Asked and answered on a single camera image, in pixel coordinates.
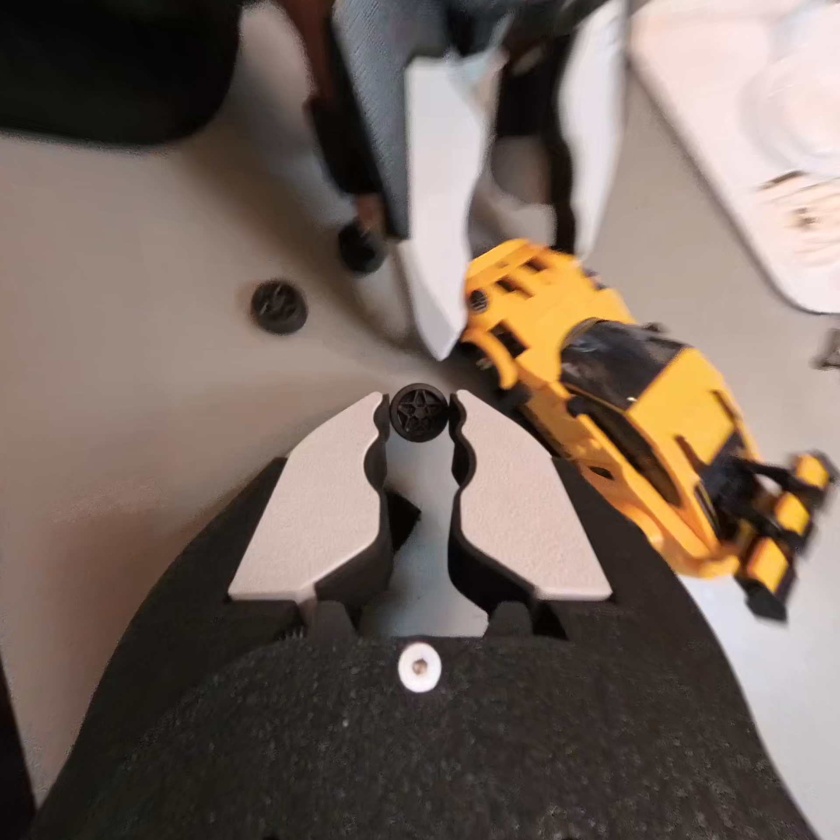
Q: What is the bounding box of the lego sticker sheet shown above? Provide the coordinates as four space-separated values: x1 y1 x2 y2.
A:
755 167 840 263

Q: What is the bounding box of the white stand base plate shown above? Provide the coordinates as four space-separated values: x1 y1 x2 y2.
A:
629 0 840 316

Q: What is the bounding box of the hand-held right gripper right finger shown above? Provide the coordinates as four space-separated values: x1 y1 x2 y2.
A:
448 389 614 601

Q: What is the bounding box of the black lego wheel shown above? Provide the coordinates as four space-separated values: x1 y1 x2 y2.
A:
389 382 450 442
250 279 309 336
336 220 388 275

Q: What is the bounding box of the person's left hand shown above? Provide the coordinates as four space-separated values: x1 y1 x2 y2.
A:
282 0 388 232

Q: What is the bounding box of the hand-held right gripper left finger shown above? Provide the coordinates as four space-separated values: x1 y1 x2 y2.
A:
228 392 395 627

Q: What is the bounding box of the orange lego car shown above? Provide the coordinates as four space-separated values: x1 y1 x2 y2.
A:
457 238 840 623

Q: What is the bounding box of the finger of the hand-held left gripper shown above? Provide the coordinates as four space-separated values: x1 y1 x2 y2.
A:
551 0 629 257
394 56 491 361

